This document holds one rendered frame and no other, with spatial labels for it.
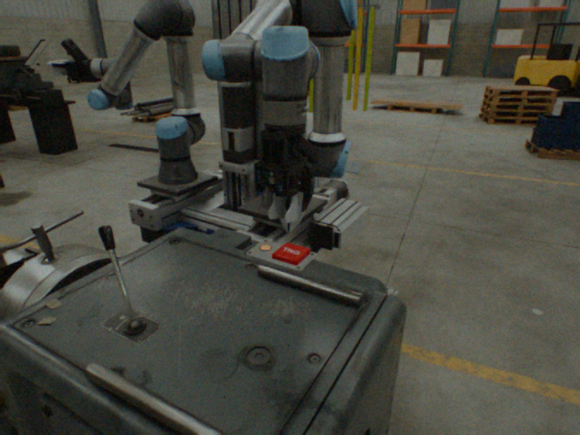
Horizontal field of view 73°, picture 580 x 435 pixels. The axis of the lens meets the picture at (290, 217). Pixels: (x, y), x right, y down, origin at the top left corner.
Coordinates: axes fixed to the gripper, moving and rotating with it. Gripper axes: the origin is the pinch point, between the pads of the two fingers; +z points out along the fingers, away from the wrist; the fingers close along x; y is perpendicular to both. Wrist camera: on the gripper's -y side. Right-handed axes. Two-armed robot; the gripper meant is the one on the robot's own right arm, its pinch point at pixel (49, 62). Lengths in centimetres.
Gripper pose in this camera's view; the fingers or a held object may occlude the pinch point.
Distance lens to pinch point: 196.0
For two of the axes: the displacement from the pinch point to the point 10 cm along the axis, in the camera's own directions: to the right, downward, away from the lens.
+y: 0.3, 8.5, 5.3
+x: 1.7, -5.3, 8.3
